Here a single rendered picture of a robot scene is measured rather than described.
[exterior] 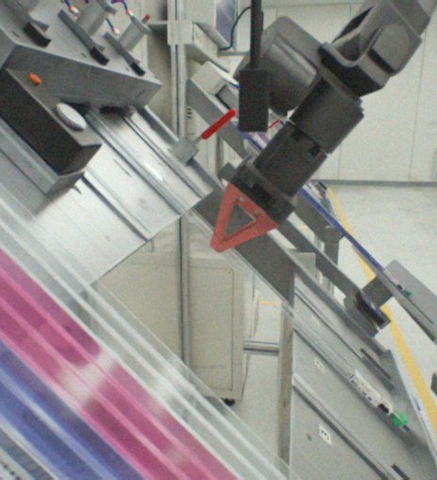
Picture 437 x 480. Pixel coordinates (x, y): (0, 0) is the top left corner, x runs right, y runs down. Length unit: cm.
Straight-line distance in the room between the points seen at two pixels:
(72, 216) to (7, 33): 13
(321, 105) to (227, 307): 121
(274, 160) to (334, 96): 8
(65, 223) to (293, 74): 24
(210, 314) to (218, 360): 19
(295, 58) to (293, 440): 32
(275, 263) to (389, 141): 758
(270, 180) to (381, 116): 776
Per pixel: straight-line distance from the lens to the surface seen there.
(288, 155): 43
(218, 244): 47
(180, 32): 145
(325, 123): 43
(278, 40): 42
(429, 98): 834
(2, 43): 36
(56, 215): 32
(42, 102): 33
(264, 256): 68
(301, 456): 35
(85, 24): 51
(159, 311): 165
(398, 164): 827
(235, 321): 159
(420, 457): 57
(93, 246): 32
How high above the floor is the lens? 108
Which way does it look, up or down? 15 degrees down
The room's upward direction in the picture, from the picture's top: straight up
